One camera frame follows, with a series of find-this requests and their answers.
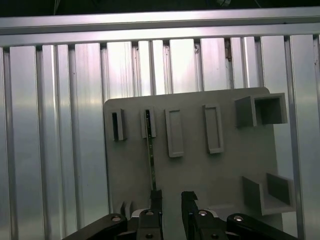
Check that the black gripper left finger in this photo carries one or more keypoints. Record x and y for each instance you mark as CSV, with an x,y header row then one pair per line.
x,y
150,225

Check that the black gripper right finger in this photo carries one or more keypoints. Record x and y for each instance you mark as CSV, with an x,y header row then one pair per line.
x,y
190,220

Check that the green RAM stick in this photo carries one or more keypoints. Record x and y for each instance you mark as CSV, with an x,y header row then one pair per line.
x,y
151,155

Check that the grey plastic parts rack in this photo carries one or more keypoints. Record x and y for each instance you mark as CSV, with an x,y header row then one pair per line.
x,y
225,162

